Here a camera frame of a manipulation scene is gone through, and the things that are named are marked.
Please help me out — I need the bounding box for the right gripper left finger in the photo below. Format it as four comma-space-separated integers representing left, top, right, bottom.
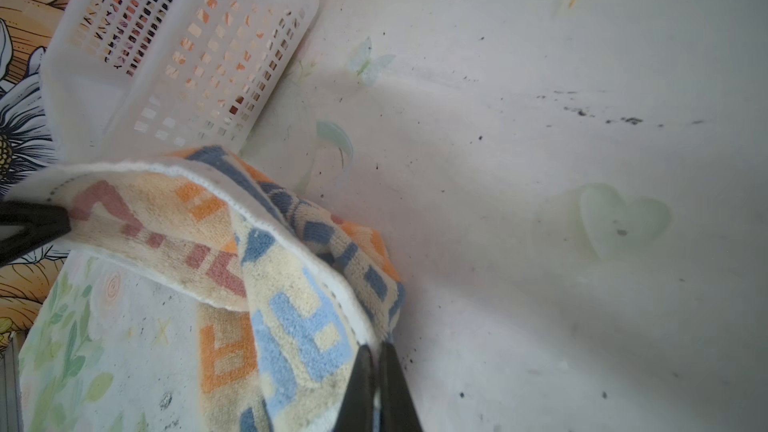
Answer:
333, 345, 375, 432

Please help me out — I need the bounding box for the multicolour striped letter towel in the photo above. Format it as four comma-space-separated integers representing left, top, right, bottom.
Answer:
10, 146, 405, 431

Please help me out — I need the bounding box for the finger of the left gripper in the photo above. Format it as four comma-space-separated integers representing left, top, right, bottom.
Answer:
1, 201, 71, 266

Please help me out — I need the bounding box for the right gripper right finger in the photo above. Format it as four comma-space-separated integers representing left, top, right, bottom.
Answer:
378, 342, 423, 432

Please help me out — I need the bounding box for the white plastic basket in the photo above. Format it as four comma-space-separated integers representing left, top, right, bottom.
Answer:
40, 0, 319, 163

